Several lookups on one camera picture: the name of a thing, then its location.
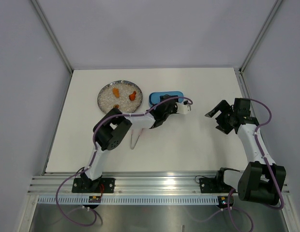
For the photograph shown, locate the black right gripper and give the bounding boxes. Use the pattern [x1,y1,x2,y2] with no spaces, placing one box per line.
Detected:
[206,100,237,134]

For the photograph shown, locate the aluminium frame post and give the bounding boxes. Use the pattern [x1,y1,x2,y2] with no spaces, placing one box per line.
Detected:
[239,0,284,75]
[29,0,74,75]

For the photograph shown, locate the white slotted cable duct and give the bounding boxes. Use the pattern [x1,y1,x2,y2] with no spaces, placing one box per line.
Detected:
[38,195,219,205]

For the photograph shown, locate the left aluminium frame post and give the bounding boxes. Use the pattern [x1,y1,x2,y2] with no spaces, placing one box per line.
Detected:
[29,0,74,75]

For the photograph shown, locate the blue lunch box lid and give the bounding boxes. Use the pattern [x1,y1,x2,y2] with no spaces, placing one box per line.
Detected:
[148,91,184,107]

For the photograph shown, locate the right side aluminium rail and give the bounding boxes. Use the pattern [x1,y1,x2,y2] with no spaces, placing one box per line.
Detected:
[233,68,276,175]

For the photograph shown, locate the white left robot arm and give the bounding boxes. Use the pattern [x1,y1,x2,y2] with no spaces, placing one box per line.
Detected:
[79,94,193,192]

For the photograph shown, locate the aluminium rail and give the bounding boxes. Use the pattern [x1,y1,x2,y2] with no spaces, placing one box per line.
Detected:
[27,172,215,196]
[233,68,276,175]

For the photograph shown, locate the right aluminium frame post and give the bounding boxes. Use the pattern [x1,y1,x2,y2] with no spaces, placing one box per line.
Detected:
[239,0,284,75]

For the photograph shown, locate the aluminium front rail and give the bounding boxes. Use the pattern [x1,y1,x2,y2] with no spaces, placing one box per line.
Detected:
[27,172,215,196]

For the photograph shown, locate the pink metal tongs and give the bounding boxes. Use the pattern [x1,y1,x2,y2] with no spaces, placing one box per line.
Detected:
[130,129,144,150]

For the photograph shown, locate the speckled ceramic plate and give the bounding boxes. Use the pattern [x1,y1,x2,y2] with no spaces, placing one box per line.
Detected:
[97,80,143,114]

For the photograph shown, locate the dark red chicken drumstick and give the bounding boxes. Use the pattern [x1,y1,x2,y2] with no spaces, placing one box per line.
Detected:
[129,91,136,101]

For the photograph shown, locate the orange fried fish piece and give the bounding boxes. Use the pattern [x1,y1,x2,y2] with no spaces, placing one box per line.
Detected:
[112,88,120,98]

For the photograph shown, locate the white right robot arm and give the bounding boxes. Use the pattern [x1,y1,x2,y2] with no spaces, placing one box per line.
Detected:
[199,98,286,210]

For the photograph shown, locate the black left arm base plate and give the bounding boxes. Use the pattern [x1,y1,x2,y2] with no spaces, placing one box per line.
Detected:
[72,177,115,194]

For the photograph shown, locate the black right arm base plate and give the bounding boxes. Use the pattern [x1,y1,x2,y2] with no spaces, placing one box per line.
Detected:
[198,177,232,193]

